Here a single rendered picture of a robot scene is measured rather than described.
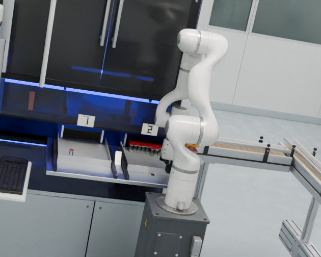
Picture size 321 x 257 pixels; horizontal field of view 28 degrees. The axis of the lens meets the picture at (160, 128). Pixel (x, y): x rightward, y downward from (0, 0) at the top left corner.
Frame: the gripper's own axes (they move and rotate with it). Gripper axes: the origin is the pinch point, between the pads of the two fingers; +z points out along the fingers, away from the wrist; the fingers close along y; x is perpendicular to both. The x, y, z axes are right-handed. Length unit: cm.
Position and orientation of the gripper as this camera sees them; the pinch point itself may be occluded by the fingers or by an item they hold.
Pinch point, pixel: (168, 169)
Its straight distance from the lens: 315.3
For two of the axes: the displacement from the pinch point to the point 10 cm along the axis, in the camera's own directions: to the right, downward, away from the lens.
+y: -9.7, -1.3, -2.1
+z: -1.9, 9.5, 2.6
